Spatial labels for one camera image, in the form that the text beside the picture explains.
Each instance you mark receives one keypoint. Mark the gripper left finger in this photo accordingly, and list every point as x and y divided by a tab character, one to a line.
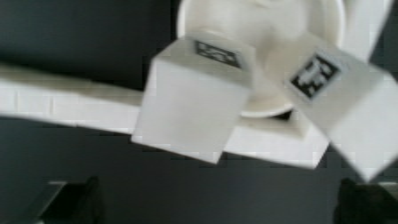
70	203

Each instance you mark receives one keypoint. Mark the white round stool seat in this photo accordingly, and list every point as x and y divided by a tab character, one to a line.
264	22

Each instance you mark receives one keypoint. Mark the white U-shaped fence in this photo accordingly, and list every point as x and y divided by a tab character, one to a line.
81	103

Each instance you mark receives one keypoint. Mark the white stool leg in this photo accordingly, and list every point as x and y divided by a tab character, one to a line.
198	90
344	93

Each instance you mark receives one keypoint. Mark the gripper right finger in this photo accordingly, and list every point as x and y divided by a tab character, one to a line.
367	203

